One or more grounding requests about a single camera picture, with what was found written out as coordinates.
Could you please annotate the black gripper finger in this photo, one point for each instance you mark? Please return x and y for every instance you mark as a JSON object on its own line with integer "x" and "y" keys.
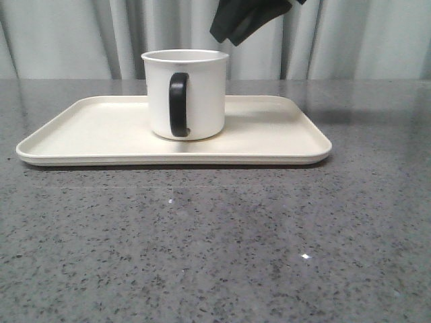
{"x": 234, "y": 20}
{"x": 269, "y": 10}

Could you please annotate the white smiley mug black handle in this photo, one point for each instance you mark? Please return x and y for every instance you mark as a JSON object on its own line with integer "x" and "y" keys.
{"x": 186, "y": 91}

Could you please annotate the cream rectangular plastic tray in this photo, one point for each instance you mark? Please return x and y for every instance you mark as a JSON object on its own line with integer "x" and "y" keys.
{"x": 114, "y": 130}

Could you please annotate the grey-green pleated curtain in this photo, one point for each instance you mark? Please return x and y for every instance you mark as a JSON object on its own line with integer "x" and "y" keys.
{"x": 313, "y": 40}

